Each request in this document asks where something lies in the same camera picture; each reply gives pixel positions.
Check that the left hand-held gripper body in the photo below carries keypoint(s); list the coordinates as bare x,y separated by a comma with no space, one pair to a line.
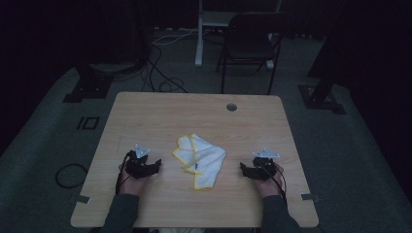
138,165

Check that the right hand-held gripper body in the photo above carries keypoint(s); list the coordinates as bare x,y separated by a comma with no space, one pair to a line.
263,166

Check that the white towel with yellow edge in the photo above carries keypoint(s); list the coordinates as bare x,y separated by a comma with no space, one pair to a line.
202,158

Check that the person's left hand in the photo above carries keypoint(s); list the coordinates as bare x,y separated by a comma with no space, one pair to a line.
134,186

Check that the person's right hand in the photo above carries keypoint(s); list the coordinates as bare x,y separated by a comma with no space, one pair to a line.
268,187

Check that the grey tape strip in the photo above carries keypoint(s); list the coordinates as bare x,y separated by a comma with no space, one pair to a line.
309,197
83,199

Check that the black stand with square base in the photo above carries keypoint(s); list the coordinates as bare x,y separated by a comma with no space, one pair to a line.
324,93
92,87

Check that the grey round floor base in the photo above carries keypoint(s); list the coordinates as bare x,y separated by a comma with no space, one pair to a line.
111,67

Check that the black folding chair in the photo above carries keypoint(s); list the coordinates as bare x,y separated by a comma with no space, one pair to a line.
249,45

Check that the white metal stand frame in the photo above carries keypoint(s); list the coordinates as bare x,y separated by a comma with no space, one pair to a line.
200,39

